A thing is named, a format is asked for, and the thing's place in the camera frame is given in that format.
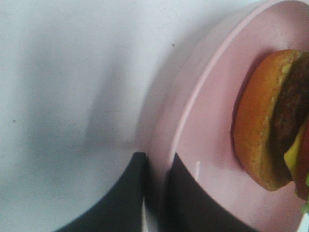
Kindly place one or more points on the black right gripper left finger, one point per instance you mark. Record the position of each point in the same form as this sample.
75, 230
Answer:
120, 210

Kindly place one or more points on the pink round plate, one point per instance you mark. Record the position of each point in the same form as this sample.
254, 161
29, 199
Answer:
197, 116

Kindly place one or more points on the burger with lettuce and tomato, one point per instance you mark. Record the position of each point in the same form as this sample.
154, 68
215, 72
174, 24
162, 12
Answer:
271, 129

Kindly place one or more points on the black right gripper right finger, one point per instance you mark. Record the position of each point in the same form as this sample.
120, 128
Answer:
188, 208

